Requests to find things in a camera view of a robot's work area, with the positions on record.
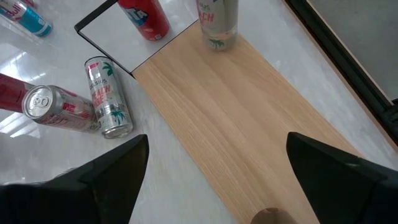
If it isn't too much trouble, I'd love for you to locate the red Fanta can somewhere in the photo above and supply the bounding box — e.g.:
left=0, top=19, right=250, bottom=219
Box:
left=117, top=0, right=171, bottom=42

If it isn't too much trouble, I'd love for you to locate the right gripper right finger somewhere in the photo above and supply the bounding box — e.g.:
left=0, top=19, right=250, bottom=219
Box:
left=285, top=131, right=398, bottom=224

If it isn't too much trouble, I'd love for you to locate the silver Diet Coke can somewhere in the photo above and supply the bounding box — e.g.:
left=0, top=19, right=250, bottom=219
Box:
left=21, top=84, right=101, bottom=133

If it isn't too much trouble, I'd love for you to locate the red black Coca-Cola can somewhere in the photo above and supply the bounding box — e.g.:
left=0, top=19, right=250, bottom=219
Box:
left=0, top=73, right=35, bottom=113

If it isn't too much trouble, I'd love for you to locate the wooden shelf with black frame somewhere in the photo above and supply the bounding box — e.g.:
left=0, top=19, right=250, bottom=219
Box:
left=73, top=0, right=364, bottom=224

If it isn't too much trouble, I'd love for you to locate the red soda can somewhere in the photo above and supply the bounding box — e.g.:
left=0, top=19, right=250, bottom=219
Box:
left=250, top=207, right=298, bottom=224

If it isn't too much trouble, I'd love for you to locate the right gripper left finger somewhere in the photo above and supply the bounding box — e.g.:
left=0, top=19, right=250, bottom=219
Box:
left=0, top=134, right=150, bottom=224

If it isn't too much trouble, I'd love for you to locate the tall silver Celsius can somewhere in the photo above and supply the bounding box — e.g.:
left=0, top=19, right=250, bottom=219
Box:
left=83, top=55, right=134, bottom=140
left=195, top=0, right=239, bottom=52

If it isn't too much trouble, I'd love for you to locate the teal Red Bull can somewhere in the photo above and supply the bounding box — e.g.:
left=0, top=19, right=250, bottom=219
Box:
left=0, top=0, right=53, bottom=38

